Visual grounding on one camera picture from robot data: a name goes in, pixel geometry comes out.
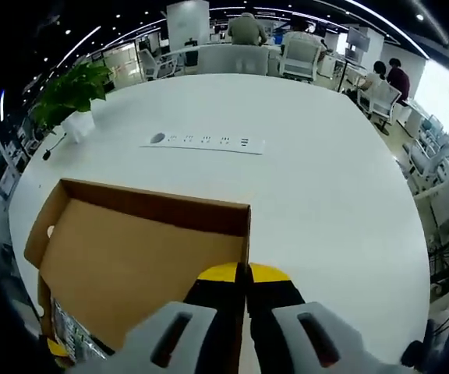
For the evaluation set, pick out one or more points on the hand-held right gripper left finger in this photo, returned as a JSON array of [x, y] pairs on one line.
[[209, 311]]

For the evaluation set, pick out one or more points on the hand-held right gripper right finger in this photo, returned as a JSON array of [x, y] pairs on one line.
[[275, 319]]

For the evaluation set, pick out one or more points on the brown cardboard shoe box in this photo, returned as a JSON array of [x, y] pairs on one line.
[[131, 253]]

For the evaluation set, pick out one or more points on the white table socket strip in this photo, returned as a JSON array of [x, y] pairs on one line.
[[209, 143]]

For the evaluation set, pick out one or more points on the row of white office chairs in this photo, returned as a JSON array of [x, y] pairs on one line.
[[427, 163]]

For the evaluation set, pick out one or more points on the white swivel chair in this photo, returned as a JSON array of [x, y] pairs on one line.
[[388, 97], [232, 60], [150, 62], [298, 58]]

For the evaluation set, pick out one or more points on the green plant in white pot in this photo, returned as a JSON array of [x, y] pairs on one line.
[[72, 87]]

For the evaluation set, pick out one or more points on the monitor on stand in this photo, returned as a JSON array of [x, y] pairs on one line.
[[357, 39]]

